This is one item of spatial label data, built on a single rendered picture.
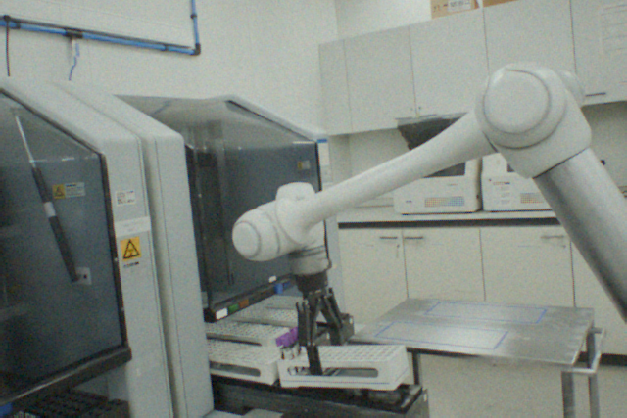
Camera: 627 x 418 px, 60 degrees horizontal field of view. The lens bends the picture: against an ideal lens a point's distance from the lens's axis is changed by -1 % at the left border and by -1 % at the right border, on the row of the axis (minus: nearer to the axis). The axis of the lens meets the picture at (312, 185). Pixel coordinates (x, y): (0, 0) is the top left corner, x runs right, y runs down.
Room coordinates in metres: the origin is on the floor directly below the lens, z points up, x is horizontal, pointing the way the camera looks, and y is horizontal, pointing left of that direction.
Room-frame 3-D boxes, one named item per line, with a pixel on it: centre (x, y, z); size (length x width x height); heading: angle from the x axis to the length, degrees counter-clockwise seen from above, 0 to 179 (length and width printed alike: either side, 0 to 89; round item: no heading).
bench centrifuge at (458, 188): (3.74, -0.92, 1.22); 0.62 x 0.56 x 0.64; 146
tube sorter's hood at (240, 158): (1.73, 0.34, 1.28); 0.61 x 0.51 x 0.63; 148
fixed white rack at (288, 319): (1.72, 0.18, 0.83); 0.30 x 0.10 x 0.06; 58
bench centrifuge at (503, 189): (3.43, -1.42, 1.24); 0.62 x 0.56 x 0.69; 149
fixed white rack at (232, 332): (1.59, 0.26, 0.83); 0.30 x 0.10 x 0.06; 58
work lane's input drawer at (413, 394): (1.31, 0.09, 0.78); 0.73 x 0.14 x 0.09; 58
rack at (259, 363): (1.40, 0.25, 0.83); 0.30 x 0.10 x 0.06; 58
